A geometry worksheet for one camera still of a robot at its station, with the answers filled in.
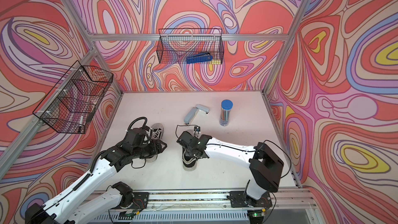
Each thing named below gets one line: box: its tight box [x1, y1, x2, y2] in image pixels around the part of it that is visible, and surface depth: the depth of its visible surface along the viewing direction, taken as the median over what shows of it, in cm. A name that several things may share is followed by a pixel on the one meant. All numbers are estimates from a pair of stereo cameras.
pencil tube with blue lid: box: [219, 99, 234, 126], surface depth 90 cm
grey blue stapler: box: [183, 104, 210, 125], surface depth 107 cm
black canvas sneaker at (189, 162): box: [181, 146, 198, 172], surface depth 81 cm
